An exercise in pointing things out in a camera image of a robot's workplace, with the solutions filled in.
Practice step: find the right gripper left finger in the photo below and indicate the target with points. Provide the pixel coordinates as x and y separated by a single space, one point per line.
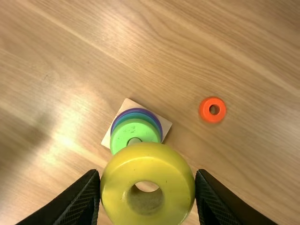
77 201

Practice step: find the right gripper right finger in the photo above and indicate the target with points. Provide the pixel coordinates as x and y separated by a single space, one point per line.
218 204

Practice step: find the wooden peg base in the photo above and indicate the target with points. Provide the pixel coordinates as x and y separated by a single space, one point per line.
127 104

